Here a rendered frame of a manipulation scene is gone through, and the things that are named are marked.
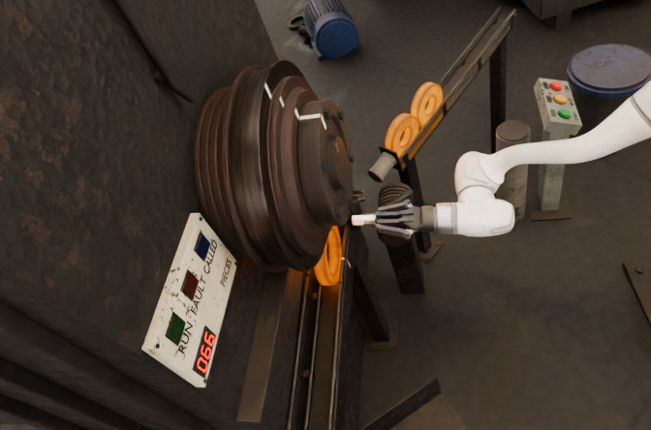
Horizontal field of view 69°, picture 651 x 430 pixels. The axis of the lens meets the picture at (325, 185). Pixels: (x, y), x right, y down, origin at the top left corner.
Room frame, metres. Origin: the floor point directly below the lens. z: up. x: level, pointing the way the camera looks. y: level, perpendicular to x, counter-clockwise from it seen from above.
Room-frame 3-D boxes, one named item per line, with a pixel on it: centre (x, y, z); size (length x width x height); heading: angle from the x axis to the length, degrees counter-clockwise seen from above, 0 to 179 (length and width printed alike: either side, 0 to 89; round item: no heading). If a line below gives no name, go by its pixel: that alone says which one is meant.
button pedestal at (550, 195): (1.12, -0.89, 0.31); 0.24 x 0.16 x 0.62; 156
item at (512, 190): (1.15, -0.72, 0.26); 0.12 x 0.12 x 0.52
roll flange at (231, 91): (0.83, 0.14, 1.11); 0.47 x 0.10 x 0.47; 156
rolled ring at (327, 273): (0.80, 0.07, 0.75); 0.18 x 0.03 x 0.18; 155
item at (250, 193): (0.79, 0.06, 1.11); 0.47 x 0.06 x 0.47; 156
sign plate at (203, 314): (0.53, 0.30, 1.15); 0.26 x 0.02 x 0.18; 156
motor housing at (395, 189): (1.04, -0.20, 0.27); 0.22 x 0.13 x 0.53; 156
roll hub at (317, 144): (0.75, -0.03, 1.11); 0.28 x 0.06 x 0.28; 156
